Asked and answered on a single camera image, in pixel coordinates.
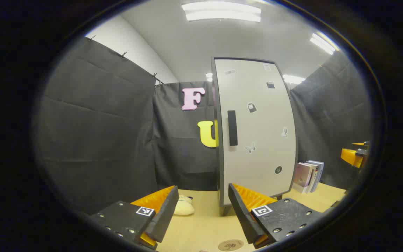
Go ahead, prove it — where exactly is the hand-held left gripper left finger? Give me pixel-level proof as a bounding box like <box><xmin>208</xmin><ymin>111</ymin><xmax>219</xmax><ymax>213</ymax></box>
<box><xmin>89</xmin><ymin>185</ymin><xmax>180</xmax><ymax>250</ymax></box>

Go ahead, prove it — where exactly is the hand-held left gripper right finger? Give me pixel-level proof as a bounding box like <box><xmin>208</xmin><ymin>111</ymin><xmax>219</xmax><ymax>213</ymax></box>
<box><xmin>228</xmin><ymin>183</ymin><xmax>324</xmax><ymax>250</ymax></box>

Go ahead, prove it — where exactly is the light grey cabinet door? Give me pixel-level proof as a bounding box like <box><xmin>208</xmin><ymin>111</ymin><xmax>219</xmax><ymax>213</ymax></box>
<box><xmin>214</xmin><ymin>58</ymin><xmax>297</xmax><ymax>206</ymax></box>

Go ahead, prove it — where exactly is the black door handle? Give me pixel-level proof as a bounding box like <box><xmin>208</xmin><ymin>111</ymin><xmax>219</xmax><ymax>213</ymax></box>
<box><xmin>227</xmin><ymin>110</ymin><xmax>238</xmax><ymax>146</ymax></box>

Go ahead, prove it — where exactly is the dark grey cabinet body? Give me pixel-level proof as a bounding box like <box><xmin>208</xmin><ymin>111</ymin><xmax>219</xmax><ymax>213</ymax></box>
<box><xmin>211</xmin><ymin>57</ymin><xmax>298</xmax><ymax>216</ymax></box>

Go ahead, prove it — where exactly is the cream plush toy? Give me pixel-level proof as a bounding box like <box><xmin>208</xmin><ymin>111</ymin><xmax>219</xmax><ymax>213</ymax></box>
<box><xmin>174</xmin><ymin>195</ymin><xmax>195</xmax><ymax>216</ymax></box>

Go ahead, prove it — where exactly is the black backdrop cloth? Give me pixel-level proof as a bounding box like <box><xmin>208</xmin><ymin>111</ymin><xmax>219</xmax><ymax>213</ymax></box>
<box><xmin>34</xmin><ymin>37</ymin><xmax>373</xmax><ymax>214</ymax></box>

